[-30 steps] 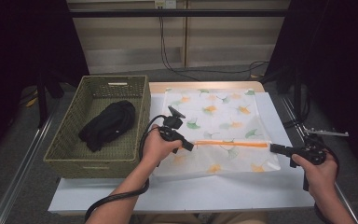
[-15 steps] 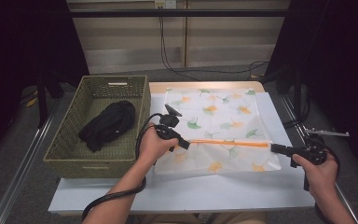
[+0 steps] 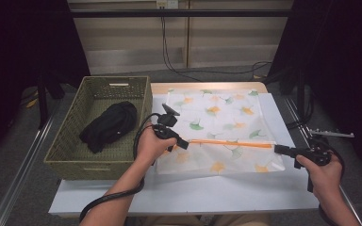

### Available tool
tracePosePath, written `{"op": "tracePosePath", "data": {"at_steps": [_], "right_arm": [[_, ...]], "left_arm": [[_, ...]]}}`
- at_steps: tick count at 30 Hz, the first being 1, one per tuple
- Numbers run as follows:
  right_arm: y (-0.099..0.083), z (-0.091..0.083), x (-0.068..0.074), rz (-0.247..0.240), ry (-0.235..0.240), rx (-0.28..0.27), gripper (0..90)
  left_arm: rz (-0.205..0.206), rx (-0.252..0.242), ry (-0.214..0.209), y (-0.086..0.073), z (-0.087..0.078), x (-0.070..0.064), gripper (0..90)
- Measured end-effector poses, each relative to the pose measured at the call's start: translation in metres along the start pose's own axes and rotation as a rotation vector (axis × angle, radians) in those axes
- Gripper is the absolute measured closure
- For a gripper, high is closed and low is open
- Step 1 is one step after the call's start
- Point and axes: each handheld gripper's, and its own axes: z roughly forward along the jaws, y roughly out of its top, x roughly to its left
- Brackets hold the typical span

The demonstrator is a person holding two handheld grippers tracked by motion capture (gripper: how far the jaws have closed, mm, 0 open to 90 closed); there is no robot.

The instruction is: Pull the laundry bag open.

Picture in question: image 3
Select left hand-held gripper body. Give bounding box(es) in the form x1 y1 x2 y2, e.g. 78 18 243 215
152 103 181 141

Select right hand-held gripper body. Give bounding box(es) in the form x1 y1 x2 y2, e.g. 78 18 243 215
293 128 356 170

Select leaf-print mesh laundry bag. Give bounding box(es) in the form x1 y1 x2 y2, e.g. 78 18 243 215
155 88 287 175

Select black garment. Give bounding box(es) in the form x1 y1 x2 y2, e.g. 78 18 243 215
78 101 139 154

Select green woven basket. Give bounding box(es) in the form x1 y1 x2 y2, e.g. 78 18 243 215
42 75 154 182

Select person's right hand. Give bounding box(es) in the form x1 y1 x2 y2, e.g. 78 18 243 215
296 154 344 202

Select person's left hand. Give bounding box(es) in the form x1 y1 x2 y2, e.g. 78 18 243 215
135 125 177 169

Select white table sheet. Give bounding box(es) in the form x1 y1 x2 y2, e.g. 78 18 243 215
48 93 320 218

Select dark curtain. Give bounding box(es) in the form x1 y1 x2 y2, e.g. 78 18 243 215
0 0 91 168
268 0 362 181

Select black horizontal bar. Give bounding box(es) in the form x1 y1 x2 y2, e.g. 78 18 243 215
69 8 293 19

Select black metal stand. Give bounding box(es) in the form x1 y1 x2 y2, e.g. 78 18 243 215
36 71 66 130

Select right hand-held gripper cable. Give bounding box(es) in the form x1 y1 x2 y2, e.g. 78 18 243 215
306 137 347 226

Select hand-held gripper cable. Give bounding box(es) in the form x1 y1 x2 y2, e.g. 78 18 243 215
306 137 347 226
78 112 162 224

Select black floor cables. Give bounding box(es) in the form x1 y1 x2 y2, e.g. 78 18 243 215
285 92 316 130

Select black wall cable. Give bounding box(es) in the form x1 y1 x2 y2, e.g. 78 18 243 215
160 17 204 83
163 17 273 77

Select left hand-held gripper cable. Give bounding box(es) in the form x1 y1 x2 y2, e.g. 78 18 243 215
78 112 162 224

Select white wall socket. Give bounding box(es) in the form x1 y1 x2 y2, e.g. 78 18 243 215
156 0 179 9

